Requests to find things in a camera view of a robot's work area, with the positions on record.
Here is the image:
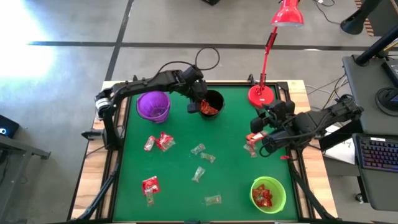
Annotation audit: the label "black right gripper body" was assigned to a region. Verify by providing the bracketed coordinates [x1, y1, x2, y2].
[264, 100, 304, 133]

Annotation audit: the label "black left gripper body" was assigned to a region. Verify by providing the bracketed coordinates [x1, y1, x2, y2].
[183, 65, 208, 101]

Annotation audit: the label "orange candy pack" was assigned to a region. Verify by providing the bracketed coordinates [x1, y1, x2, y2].
[246, 132, 265, 144]
[199, 99, 219, 115]

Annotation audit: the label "wrappers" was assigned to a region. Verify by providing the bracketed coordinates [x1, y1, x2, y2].
[144, 135, 156, 152]

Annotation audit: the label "clear pack with red candy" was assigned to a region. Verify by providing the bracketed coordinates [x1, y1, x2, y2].
[243, 142, 257, 158]

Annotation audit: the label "black plastic bucket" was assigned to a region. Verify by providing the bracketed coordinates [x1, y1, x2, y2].
[198, 90, 225, 121]

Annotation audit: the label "red desk lamp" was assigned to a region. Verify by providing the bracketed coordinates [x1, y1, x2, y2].
[248, 0, 305, 110]

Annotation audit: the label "purple plastic bucket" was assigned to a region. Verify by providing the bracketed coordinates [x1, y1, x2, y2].
[136, 90, 172, 124]

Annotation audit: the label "green plastic bucket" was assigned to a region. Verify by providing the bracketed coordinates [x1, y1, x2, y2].
[249, 176, 287, 215]

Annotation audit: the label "green table mat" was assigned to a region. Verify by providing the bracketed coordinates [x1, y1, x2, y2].
[113, 86, 299, 222]

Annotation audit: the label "white paper sheet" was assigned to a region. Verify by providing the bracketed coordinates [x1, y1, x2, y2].
[323, 123, 357, 166]

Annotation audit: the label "grey desk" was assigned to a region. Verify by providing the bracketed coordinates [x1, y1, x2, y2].
[341, 54, 398, 212]

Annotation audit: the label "black keyboard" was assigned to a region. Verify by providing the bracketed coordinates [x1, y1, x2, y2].
[353, 133, 398, 174]

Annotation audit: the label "black round device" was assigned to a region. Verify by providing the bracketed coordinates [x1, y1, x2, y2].
[375, 86, 398, 118]

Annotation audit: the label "black floor stand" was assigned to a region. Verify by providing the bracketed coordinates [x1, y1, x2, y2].
[340, 0, 383, 35]

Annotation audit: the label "black slanted pole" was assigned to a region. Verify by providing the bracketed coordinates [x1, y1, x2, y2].
[355, 24, 398, 66]

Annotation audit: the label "grey metal bench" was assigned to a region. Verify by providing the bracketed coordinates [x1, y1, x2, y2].
[0, 134, 52, 218]

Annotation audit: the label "black device with blue light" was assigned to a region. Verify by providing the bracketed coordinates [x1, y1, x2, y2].
[0, 114, 20, 139]

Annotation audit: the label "black table frame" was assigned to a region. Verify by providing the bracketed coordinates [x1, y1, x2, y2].
[67, 74, 340, 224]

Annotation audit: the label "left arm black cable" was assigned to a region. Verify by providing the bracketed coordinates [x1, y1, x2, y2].
[157, 46, 221, 76]

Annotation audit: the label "floor cable bundle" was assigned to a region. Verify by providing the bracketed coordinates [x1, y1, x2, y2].
[304, 73, 354, 110]

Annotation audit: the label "black frame strut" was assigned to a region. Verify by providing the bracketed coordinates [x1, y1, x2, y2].
[289, 161, 336, 222]
[70, 161, 122, 222]

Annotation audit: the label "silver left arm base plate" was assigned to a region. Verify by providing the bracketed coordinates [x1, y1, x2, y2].
[81, 129, 105, 141]

